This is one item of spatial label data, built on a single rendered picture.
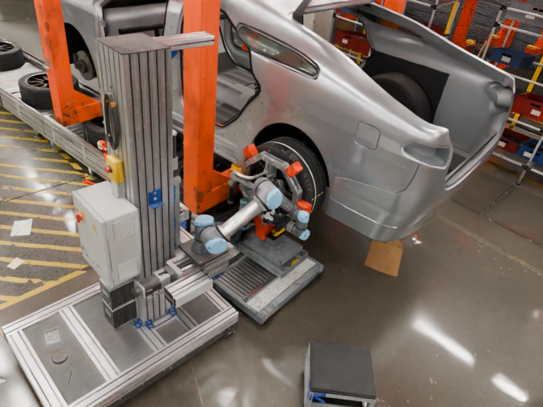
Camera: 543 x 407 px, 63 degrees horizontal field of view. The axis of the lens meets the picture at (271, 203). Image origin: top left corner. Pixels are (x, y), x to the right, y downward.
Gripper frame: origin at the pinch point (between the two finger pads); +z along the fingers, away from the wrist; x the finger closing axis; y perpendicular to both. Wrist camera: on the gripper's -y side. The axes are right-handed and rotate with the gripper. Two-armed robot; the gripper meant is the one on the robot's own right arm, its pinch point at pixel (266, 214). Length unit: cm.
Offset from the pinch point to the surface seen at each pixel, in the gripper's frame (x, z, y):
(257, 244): -28, 25, -60
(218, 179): -16, 62, -8
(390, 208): -44, -69, 22
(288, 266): -32, -7, -66
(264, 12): -66, 73, 111
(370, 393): 34, -116, -49
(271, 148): -28.8, 23.5, 32.4
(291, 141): -44, 18, 35
